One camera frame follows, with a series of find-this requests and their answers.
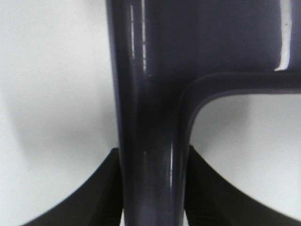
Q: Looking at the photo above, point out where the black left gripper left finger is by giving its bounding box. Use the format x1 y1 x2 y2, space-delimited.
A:
27 148 123 226

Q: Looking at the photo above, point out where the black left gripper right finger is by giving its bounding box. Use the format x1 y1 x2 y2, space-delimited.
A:
184 146 301 226

